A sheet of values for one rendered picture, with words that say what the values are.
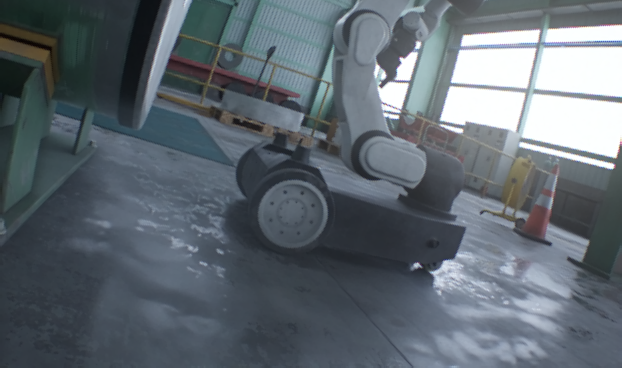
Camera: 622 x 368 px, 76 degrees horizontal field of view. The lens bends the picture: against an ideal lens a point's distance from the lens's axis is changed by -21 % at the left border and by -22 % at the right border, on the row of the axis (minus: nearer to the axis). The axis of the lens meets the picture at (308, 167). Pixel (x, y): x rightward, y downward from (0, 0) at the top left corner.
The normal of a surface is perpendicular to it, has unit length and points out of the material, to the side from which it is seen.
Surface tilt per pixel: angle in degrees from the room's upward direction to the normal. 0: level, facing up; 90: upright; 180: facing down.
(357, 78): 115
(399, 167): 90
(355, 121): 90
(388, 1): 90
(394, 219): 90
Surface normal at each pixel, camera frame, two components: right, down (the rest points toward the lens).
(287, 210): 0.20, 0.15
